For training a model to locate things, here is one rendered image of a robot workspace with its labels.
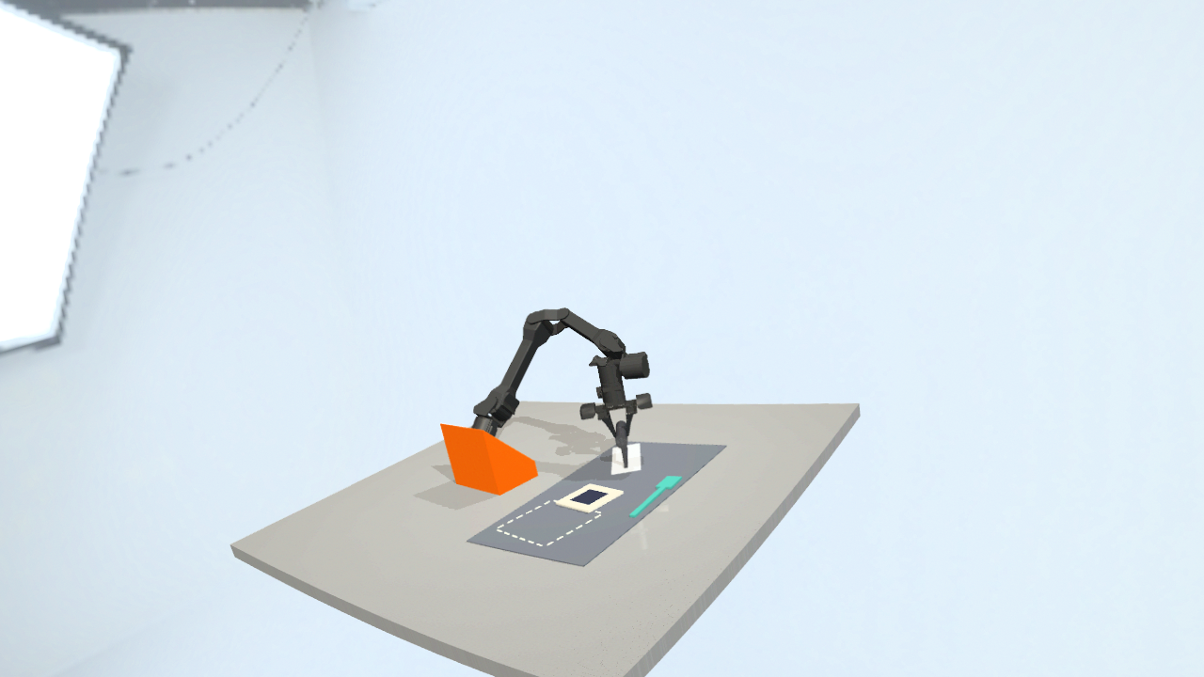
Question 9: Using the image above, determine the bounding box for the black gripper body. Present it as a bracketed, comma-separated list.
[579, 379, 653, 419]

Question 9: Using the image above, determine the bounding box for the cream square tile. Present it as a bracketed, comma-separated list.
[556, 484, 622, 513]

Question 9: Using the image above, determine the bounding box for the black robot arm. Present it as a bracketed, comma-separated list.
[472, 307, 650, 437]

